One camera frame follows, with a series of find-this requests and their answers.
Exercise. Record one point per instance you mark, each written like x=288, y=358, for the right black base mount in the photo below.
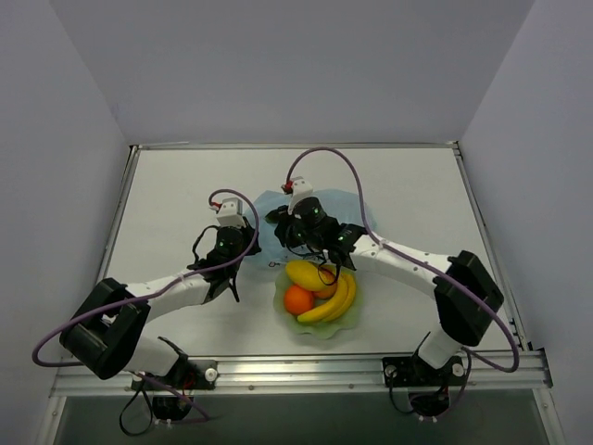
x=417, y=371

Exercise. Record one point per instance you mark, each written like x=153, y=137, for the yellow fake fruit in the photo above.
x=309, y=276

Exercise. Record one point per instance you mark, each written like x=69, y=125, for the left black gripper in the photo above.
x=250, y=236

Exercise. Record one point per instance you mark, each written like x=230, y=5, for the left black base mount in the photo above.
x=184, y=374

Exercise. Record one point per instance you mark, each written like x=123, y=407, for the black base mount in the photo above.
x=417, y=371
x=184, y=374

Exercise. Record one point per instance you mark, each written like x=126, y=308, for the green scalloped bowl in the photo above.
x=322, y=331

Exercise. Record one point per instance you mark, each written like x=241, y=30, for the fake peach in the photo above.
x=326, y=293

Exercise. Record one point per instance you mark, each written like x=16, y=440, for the aluminium front rail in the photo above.
x=301, y=374

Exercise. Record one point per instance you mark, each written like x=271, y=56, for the orange fake fruit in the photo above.
x=298, y=300

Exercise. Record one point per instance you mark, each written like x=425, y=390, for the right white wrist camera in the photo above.
x=297, y=188

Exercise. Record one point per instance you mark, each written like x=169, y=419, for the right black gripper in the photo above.
x=282, y=218

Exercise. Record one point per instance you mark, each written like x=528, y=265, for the dark purple fake fruit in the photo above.
x=274, y=216

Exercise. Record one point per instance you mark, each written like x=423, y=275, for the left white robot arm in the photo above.
x=107, y=331

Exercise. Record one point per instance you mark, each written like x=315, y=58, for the yellow fake banana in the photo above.
x=336, y=306

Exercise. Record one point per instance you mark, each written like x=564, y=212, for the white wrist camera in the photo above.
x=297, y=188
x=229, y=212

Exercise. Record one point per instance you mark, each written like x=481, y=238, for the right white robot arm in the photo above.
x=467, y=298

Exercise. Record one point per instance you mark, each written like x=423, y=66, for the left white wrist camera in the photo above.
x=229, y=212

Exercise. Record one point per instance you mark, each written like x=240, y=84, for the light blue plastic bag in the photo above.
x=342, y=205

